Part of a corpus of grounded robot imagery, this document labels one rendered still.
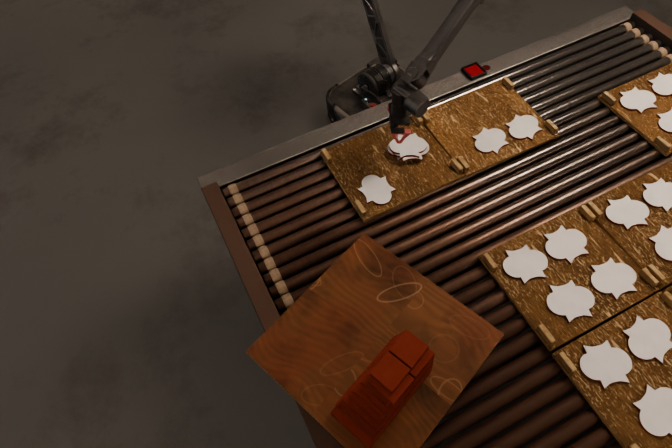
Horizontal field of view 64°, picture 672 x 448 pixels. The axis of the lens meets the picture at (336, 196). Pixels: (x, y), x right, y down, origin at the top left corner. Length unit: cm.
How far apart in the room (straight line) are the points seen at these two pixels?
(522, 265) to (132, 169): 242
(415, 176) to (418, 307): 56
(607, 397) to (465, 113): 110
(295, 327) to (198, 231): 160
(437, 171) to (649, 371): 88
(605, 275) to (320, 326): 89
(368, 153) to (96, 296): 168
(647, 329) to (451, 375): 62
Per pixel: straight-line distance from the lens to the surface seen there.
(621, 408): 171
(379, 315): 155
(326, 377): 149
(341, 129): 212
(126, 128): 373
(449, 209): 189
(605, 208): 202
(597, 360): 173
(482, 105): 222
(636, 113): 237
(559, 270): 183
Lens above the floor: 246
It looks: 54 degrees down
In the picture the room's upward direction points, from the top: 5 degrees counter-clockwise
